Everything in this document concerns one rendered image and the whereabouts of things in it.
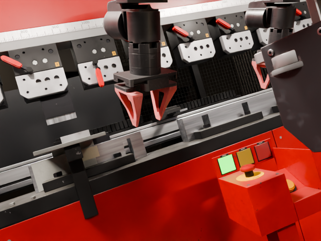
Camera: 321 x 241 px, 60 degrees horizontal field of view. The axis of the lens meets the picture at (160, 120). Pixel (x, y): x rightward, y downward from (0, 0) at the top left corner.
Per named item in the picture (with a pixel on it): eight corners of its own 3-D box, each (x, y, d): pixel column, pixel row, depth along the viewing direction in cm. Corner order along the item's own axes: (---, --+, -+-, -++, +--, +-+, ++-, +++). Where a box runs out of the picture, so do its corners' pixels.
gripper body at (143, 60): (112, 83, 51) (109, 41, 48) (157, 75, 56) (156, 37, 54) (131, 91, 46) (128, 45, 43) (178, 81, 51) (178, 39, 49)
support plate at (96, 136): (33, 156, 67) (32, 152, 67) (42, 154, 91) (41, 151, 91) (106, 135, 73) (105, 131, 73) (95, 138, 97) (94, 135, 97)
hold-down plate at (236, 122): (201, 138, 103) (199, 131, 103) (195, 139, 108) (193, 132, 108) (263, 117, 114) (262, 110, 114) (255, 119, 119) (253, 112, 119)
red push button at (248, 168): (248, 182, 69) (244, 168, 69) (240, 180, 73) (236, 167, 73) (261, 177, 70) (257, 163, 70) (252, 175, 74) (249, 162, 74)
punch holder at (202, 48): (185, 62, 109) (173, 22, 109) (176, 69, 117) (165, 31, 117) (217, 55, 114) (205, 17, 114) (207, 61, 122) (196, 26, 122)
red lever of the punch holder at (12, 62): (1, 53, 84) (33, 68, 87) (4, 57, 88) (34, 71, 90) (-2, 58, 84) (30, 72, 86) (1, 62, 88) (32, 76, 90)
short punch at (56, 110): (47, 125, 93) (39, 98, 93) (47, 125, 95) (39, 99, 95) (77, 117, 97) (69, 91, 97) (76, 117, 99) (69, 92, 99)
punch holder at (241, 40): (227, 53, 115) (215, 16, 115) (216, 60, 123) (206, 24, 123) (254, 47, 121) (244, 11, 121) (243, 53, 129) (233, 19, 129)
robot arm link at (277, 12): (289, 3, 66) (301, 3, 69) (264, 4, 71) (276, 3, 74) (284, 33, 69) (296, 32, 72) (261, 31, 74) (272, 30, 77)
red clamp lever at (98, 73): (100, 86, 93) (92, 59, 93) (99, 89, 97) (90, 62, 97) (105, 85, 94) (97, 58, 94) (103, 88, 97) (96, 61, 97)
